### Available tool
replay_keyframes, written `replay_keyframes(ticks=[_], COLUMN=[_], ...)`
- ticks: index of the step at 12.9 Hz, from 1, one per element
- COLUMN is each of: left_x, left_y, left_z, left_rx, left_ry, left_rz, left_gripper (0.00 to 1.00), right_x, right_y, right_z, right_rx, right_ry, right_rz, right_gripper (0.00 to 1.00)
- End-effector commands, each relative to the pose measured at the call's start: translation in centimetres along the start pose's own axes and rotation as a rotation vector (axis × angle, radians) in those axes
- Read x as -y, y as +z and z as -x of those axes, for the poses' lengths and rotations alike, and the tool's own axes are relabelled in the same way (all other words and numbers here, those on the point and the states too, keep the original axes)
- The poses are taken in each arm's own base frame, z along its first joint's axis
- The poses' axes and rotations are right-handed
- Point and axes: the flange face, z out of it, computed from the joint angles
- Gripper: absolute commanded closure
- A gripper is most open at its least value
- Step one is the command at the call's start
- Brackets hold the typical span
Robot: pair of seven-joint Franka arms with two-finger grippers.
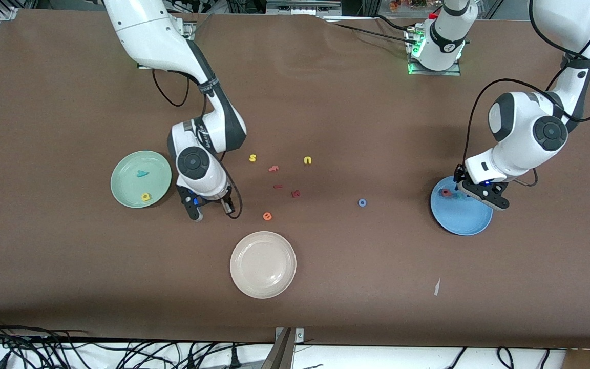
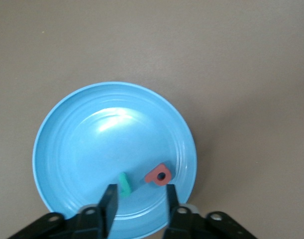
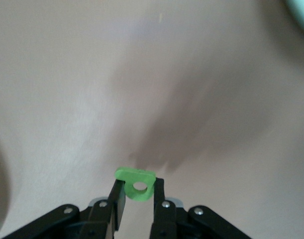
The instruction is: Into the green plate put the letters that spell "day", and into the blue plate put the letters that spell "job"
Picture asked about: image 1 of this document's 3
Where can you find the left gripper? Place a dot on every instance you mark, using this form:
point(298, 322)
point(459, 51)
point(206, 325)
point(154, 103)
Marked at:
point(460, 176)

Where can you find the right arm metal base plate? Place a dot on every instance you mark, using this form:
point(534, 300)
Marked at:
point(188, 28)

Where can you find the blue plate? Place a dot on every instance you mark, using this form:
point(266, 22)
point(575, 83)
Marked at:
point(464, 220)

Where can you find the orange background objects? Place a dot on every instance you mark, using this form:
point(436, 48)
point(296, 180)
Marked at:
point(407, 4)

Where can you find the dark red foam letter k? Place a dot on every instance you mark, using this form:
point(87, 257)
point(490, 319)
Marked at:
point(296, 193)

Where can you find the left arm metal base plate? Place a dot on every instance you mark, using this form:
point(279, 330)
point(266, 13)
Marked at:
point(428, 72)

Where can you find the aluminium background profile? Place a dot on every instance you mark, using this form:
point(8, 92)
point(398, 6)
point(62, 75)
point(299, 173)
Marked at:
point(302, 6)

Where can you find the small aluminium bracket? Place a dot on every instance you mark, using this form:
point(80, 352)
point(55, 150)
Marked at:
point(299, 335)

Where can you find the beige plate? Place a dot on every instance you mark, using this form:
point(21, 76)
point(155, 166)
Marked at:
point(262, 264)

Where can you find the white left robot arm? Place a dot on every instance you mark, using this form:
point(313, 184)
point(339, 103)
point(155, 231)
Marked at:
point(520, 128)

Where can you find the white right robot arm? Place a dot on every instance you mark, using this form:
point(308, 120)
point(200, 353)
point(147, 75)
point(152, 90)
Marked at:
point(146, 31)

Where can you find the white paper scrap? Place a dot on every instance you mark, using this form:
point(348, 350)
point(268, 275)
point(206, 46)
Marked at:
point(437, 287)

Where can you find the green plate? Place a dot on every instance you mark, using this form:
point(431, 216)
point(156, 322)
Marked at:
point(131, 187)

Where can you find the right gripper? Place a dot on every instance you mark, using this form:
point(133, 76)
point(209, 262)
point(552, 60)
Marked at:
point(216, 201)

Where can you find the black power plug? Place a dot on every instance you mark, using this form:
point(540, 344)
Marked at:
point(233, 357)

